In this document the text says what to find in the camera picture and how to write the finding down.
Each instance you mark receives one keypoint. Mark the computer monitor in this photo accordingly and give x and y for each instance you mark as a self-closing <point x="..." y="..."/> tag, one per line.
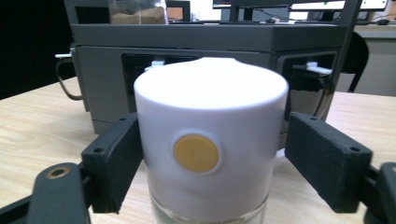
<point x="336" y="5"/>

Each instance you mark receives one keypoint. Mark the dark pentagonal camera rig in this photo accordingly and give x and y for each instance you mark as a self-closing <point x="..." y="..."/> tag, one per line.
<point x="186" y="37"/>

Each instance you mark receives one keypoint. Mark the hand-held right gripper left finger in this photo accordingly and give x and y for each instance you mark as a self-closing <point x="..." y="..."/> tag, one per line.
<point x="115" y="161"/>

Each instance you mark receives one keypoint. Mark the white paper cup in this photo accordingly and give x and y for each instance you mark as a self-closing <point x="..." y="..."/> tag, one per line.
<point x="202" y="124"/>

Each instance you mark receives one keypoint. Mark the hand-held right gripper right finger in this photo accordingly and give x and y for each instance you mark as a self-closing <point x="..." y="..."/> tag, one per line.
<point x="327" y="161"/>

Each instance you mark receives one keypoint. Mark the black folding chair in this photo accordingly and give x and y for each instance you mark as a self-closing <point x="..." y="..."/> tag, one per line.
<point x="358" y="59"/>

